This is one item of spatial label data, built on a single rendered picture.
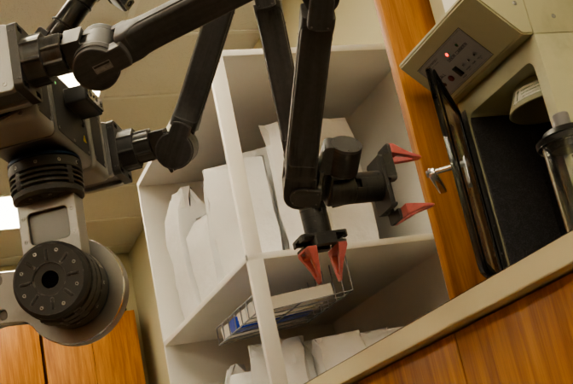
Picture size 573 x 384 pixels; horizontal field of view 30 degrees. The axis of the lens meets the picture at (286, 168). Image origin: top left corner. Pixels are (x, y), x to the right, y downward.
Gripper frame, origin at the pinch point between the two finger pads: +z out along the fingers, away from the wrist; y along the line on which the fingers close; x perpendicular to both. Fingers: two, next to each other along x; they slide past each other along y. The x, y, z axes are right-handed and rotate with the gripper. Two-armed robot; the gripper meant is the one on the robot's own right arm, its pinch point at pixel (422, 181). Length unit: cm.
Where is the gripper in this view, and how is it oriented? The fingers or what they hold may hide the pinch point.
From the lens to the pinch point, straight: 202.2
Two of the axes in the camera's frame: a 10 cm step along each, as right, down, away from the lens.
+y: -2.1, -9.2, 3.4
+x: -2.9, 3.9, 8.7
